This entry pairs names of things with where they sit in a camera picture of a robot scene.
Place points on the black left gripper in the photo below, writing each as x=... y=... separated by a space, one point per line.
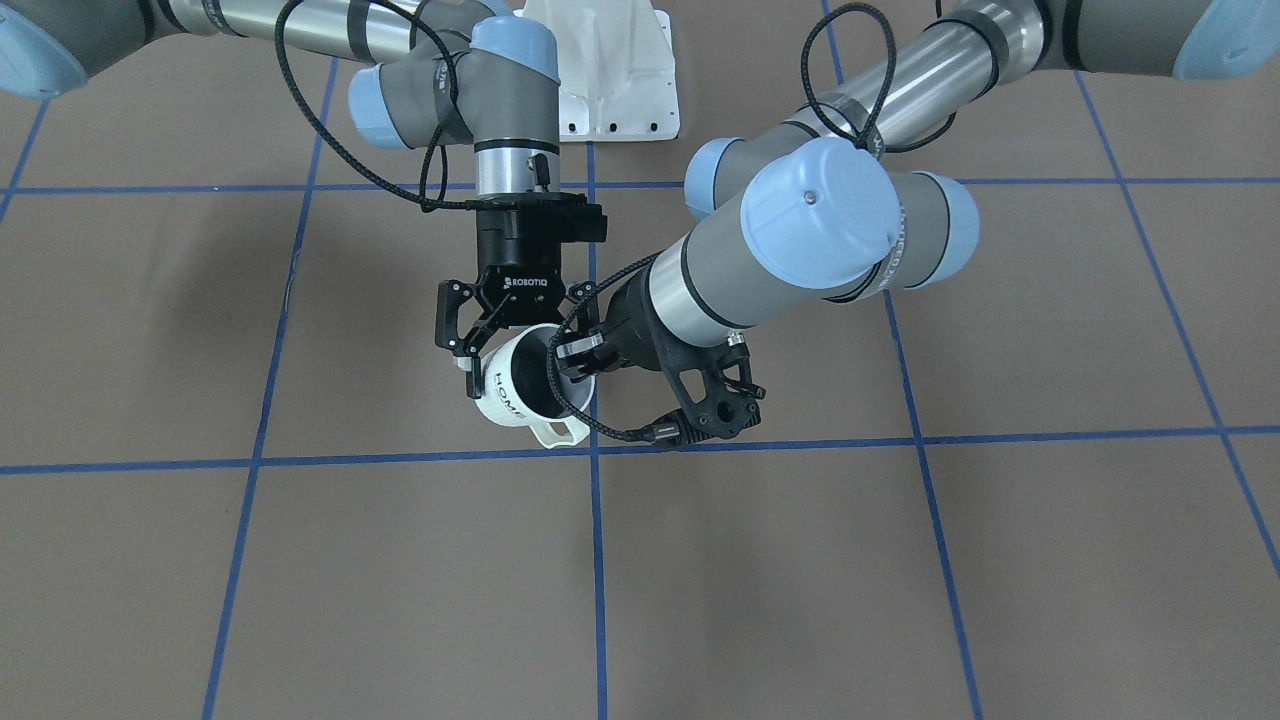
x=626 y=318

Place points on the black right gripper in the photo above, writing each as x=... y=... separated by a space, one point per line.
x=511 y=252

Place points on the white ribbed mug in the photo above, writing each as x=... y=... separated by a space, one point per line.
x=517 y=392

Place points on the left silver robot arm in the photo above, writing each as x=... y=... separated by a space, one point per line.
x=810 y=210

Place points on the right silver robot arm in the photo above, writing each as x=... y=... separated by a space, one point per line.
x=472 y=83

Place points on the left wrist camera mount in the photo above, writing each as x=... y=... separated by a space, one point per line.
x=716 y=395

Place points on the white camera stand pedestal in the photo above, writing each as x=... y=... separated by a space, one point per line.
x=617 y=70

